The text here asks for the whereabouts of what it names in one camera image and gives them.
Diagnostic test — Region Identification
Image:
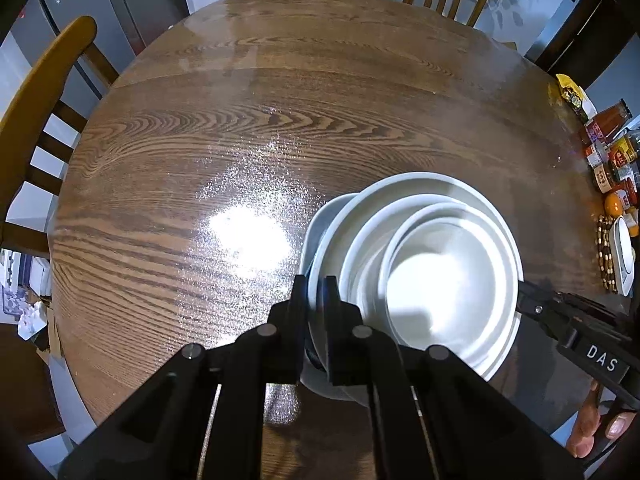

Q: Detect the black lid glass jar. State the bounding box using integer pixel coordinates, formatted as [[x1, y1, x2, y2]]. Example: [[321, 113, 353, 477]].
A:
[[592, 162, 619, 194]]

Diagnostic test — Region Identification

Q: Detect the medium white bowl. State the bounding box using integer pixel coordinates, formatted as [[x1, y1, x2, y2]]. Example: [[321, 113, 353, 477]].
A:
[[345, 194, 521, 368]]

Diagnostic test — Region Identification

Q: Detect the person's right hand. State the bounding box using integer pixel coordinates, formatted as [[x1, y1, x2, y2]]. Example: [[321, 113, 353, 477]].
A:
[[567, 380, 640, 459]]

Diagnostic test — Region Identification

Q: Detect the red label jar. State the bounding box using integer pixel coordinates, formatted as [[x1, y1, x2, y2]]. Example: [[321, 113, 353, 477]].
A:
[[585, 140, 609, 169]]

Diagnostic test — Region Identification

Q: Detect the yellow red food packet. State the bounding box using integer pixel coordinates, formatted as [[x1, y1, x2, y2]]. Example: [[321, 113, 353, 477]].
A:
[[607, 134, 639, 167]]

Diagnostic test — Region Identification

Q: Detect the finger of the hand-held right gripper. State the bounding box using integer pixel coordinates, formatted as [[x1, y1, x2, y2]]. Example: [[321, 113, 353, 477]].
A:
[[517, 280, 582, 334]]

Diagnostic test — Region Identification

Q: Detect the small white bowl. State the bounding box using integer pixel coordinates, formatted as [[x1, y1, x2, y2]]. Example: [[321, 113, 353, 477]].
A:
[[379, 202, 519, 352]]

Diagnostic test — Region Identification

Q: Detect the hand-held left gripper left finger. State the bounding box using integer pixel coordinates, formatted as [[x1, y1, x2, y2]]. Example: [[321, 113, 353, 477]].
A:
[[60, 274, 309, 480]]

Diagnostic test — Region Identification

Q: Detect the grey refrigerator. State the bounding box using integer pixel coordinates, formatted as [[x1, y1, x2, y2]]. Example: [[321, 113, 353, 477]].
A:
[[10, 0, 194, 92]]

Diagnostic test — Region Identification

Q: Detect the wooden bead mat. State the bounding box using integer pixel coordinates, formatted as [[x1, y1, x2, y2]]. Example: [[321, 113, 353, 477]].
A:
[[596, 215, 619, 292]]

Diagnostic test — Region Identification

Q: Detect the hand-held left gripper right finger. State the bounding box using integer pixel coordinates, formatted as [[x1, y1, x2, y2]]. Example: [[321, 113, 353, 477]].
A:
[[324, 275, 586, 480]]

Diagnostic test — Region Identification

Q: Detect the red lid jar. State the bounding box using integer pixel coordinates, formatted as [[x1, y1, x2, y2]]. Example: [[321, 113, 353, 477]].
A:
[[615, 180, 640, 209]]

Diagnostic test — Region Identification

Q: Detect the white dish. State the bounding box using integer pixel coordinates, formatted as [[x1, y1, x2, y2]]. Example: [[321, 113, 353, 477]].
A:
[[610, 215, 640, 297]]

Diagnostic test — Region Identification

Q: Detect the yellow snack packet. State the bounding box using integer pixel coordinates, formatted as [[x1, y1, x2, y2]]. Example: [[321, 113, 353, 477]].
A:
[[555, 74, 597, 122]]

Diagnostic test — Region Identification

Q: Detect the pile of papers and boxes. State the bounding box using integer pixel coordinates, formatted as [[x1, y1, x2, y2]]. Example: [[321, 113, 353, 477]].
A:
[[0, 247, 57, 352]]

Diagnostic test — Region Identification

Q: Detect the dark wooden door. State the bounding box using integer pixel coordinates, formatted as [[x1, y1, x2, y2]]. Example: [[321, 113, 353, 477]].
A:
[[525, 0, 637, 87]]

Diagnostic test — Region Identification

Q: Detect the orange sauce bottle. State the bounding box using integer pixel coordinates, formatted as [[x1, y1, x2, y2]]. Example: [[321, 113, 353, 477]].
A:
[[580, 98, 634, 147]]

